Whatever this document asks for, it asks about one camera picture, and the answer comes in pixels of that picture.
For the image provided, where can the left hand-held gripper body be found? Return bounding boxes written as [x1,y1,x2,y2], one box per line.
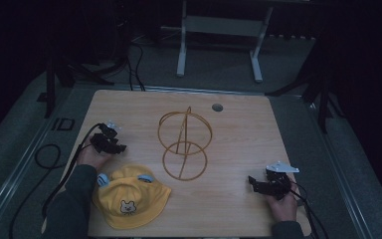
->
[90,120,123,154]

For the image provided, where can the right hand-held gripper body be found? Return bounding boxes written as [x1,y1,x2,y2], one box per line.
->
[260,160,301,201]

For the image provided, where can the yellow bear bucket hat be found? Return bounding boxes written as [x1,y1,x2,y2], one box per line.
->
[92,164,173,231]

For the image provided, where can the gold wire hat stand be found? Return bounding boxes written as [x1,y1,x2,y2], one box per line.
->
[156,106,214,182]

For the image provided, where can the person's right hand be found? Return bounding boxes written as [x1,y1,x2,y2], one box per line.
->
[266,181,300,223]

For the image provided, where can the person's left hand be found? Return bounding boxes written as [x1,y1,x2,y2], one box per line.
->
[76,142,114,172]

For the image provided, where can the black tripod stand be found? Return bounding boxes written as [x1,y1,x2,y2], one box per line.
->
[264,33,346,134]
[37,49,128,120]

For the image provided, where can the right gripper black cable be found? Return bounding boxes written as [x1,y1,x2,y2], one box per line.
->
[287,180,330,239]

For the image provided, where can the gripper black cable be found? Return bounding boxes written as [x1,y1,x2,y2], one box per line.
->
[287,180,330,239]
[41,122,104,221]

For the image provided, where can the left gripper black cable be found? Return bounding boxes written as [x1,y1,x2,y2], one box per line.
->
[41,122,104,221]

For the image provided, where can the looped black floor cable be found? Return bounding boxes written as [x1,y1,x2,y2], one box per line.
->
[8,142,63,239]

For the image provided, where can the hanging black cables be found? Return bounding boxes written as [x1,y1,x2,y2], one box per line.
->
[124,39,147,93]

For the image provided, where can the white metal desk frame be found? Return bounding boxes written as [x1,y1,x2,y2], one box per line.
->
[160,0,275,84]

